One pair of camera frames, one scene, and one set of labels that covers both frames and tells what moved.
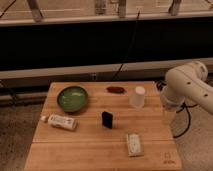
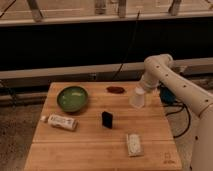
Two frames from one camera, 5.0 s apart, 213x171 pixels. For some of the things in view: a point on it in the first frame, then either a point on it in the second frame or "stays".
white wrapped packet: [135, 146] stays
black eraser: [107, 120] stays
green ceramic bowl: [72, 99] stays
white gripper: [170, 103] -> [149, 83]
